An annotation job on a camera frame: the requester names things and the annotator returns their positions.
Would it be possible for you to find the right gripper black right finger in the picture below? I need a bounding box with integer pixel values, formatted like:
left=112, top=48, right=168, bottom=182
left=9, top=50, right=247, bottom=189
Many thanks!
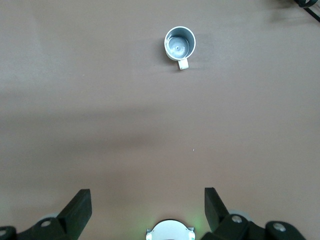
left=204, top=187, right=307, bottom=240

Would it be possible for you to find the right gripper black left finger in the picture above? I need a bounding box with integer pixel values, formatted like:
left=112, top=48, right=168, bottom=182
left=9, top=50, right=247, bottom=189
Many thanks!
left=0, top=189, right=93, bottom=240

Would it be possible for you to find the grey mug with handle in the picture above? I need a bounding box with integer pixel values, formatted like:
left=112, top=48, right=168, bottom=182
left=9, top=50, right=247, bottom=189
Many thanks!
left=164, top=26, right=197, bottom=72

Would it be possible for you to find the brown table cloth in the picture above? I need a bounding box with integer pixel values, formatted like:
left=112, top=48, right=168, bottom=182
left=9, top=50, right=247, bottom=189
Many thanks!
left=0, top=0, right=320, bottom=240

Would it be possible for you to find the black wire rack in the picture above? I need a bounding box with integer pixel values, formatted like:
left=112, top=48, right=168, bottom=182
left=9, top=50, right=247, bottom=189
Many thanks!
left=303, top=6, right=320, bottom=20

